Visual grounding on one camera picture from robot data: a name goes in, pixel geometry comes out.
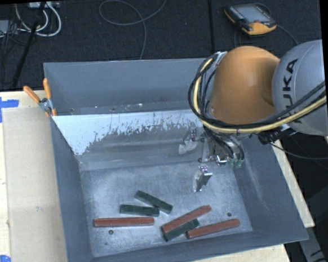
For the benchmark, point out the pale wood flat board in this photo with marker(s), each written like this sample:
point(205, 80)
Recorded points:
point(29, 180)

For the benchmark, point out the grey metal bin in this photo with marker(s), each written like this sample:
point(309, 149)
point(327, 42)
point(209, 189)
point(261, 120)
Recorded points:
point(142, 146)

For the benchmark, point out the red-brown flat block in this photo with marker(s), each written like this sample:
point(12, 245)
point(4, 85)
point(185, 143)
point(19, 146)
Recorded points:
point(185, 219)
point(123, 222)
point(212, 228)

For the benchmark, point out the dark green flat block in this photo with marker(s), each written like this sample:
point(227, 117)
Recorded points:
point(139, 210)
point(154, 202)
point(181, 229)

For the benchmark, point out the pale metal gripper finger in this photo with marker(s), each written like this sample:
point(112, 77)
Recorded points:
point(188, 143)
point(202, 179)

